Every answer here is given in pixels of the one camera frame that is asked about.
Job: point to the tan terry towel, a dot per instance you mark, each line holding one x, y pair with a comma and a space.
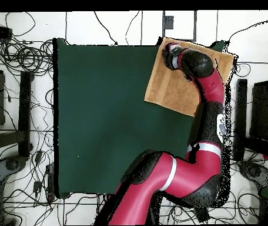
169, 89

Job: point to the grey chair base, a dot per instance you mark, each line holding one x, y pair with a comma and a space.
256, 171
11, 164

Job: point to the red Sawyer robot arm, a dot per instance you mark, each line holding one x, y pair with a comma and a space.
209, 87

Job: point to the black metal stand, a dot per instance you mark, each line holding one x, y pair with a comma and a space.
24, 106
241, 106

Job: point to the grey rectangular floor frame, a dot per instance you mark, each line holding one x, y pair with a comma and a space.
163, 26

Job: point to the small grey box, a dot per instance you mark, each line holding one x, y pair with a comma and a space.
168, 22

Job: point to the dark green table cloth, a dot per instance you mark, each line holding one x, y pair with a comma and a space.
101, 117

